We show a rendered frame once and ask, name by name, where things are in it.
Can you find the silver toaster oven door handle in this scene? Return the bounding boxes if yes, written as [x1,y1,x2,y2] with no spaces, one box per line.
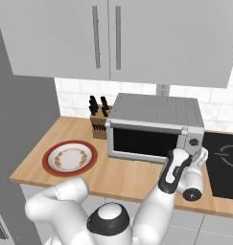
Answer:
[105,119,189,135]

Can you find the black hob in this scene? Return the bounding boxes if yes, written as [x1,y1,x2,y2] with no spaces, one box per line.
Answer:
[201,130,233,202]

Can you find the wooden knife block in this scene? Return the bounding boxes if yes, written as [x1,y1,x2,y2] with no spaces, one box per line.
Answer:
[89,104,114,141]

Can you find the toaster oven glass door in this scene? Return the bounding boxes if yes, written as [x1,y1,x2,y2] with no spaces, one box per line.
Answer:
[106,122,189,165]

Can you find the grey tall cabinet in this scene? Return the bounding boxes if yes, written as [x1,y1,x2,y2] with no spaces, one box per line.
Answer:
[0,6,61,245]

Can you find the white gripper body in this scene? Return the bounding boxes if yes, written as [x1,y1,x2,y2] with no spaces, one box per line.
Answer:
[190,146,209,169]

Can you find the grey toaster oven timer knob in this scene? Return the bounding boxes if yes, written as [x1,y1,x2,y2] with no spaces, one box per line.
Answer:
[188,137,200,148]

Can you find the grey wall outlet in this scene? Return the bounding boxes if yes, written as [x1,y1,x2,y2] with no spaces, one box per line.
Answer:
[155,83,171,97]

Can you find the red rimmed patterned plate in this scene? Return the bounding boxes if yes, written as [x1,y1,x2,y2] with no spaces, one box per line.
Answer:
[41,140,99,178]

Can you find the silver toaster oven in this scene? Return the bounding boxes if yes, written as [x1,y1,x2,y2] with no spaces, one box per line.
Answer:
[105,92,206,165]

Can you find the grey wall cupboard door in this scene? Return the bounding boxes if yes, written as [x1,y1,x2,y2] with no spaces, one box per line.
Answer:
[0,0,111,81]
[107,0,233,89]

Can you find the grey cupboard door handle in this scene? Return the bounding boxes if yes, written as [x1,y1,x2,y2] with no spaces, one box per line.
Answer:
[115,5,123,71]
[91,5,102,70]

